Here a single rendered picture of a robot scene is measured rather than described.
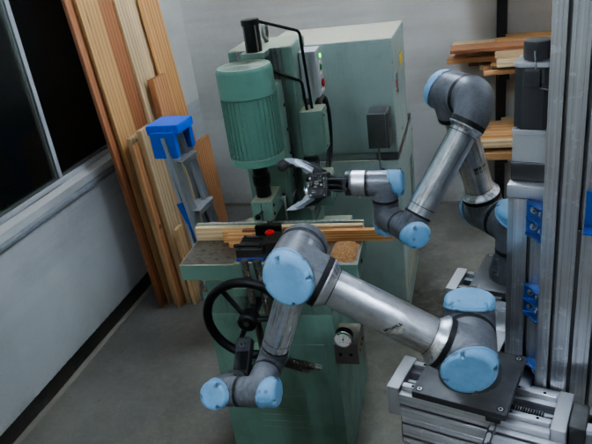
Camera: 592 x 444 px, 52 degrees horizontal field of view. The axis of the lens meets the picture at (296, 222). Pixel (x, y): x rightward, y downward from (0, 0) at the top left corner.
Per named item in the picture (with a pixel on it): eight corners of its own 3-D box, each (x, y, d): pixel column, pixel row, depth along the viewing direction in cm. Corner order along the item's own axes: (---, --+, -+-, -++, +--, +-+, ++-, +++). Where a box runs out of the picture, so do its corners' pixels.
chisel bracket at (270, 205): (254, 225, 205) (250, 203, 202) (264, 208, 217) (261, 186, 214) (275, 225, 203) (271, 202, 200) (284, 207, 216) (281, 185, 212)
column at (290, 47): (258, 242, 235) (225, 51, 204) (272, 217, 254) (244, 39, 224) (315, 241, 229) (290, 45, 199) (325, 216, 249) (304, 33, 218)
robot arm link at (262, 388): (283, 360, 156) (243, 360, 159) (270, 390, 146) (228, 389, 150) (289, 385, 159) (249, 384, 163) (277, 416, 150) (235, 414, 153)
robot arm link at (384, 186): (403, 203, 172) (403, 174, 168) (365, 203, 174) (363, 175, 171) (405, 191, 179) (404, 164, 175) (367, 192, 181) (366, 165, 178)
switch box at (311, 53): (303, 99, 215) (298, 52, 209) (308, 91, 224) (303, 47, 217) (320, 97, 214) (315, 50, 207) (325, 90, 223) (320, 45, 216)
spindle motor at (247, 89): (225, 172, 194) (206, 74, 181) (240, 152, 210) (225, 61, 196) (278, 169, 190) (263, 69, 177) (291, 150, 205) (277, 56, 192)
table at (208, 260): (170, 296, 199) (166, 280, 196) (203, 250, 226) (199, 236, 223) (356, 298, 184) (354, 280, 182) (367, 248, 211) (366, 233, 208)
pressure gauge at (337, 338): (335, 352, 199) (332, 331, 195) (336, 344, 202) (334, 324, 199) (353, 352, 197) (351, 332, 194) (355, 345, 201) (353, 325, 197)
